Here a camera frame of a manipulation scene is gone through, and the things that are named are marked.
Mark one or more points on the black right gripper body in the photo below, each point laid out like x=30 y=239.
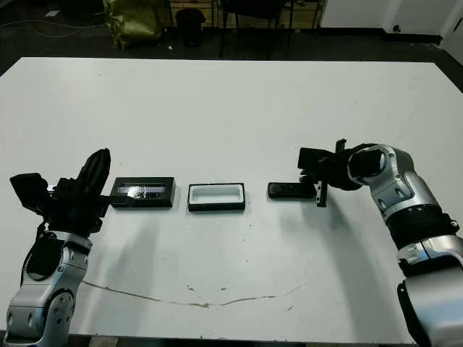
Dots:
x=336 y=170

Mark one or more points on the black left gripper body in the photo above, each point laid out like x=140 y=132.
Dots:
x=72 y=213

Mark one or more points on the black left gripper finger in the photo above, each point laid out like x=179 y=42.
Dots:
x=90 y=173
x=103 y=173

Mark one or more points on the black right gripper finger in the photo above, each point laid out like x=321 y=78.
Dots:
x=307 y=178

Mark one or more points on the black bar-shaped camera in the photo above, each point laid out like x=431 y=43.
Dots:
x=289 y=191

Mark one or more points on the black box lid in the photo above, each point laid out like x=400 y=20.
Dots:
x=159 y=202

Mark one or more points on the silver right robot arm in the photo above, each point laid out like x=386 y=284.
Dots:
x=398 y=180

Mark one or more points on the black box base white insert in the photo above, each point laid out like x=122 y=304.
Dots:
x=217 y=207

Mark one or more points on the yellow-green plastic bag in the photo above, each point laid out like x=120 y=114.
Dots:
x=134 y=21

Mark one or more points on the white paper sheet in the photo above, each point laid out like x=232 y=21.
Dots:
x=51 y=13

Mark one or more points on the black trash bin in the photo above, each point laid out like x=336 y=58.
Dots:
x=190 y=27

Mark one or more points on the black chair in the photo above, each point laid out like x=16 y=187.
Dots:
x=257 y=11

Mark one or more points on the wooden shelf unit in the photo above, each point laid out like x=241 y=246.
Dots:
x=213 y=11

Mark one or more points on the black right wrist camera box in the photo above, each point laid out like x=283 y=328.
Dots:
x=311 y=158

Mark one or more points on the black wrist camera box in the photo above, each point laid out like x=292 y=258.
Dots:
x=311 y=158
x=29 y=193

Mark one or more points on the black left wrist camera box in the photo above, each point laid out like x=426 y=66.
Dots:
x=29 y=193

